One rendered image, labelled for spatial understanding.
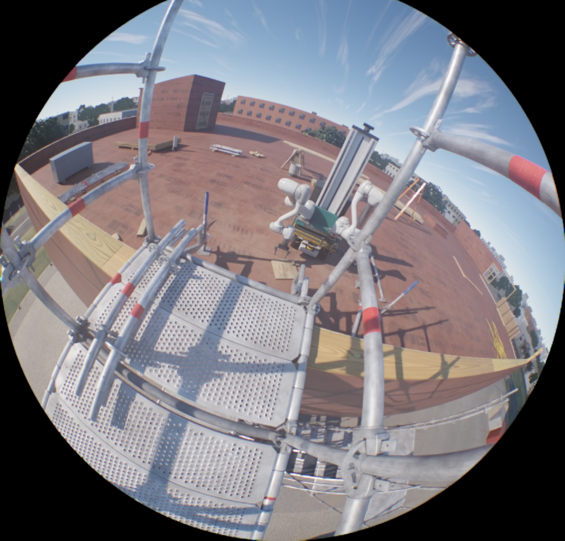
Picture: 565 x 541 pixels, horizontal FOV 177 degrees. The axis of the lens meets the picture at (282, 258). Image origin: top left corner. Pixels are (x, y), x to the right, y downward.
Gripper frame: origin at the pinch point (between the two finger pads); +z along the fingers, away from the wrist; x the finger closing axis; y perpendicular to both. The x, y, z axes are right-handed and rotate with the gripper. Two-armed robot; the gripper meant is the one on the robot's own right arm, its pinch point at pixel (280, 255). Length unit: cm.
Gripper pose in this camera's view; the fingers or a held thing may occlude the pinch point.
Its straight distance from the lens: 217.4
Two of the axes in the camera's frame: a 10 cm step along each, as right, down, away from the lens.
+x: -9.3, -3.6, -0.6
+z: -3.6, 8.9, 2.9
